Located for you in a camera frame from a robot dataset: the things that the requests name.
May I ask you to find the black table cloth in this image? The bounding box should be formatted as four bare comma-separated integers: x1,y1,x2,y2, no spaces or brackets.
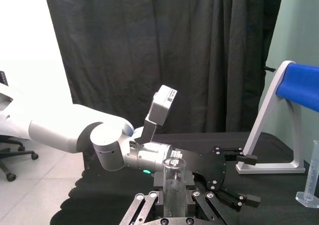
51,131,319,225

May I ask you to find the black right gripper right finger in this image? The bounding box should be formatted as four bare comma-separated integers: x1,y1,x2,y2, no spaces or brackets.
184,171,231,225

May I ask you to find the grey stand frame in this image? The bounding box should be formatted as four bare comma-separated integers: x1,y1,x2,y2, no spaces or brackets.
235,60,306,175

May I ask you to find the clear plastic graduated cylinder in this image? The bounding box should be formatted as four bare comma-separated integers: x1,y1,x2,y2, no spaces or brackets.
295,139,319,207

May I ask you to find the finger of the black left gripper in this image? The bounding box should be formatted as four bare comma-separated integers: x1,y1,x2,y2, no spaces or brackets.
223,147,258,166
211,188,261,212

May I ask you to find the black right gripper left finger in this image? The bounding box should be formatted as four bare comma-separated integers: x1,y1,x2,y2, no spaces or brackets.
119,171,165,225

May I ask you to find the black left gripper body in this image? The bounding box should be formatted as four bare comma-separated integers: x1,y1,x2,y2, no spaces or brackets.
171,146,228,192

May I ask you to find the black curtain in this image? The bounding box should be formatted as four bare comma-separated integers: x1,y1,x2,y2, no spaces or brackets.
42,0,286,134

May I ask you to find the black office chair base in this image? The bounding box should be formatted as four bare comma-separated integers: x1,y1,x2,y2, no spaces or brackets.
0,134,39,182

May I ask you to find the clear glass test tube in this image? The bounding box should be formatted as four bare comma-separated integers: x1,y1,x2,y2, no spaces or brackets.
162,158,186,217

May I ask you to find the blue padded bar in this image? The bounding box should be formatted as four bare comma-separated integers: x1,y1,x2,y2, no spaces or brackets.
276,63,319,116

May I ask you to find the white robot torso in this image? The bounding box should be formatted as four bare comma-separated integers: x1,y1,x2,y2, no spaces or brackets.
0,70,33,139

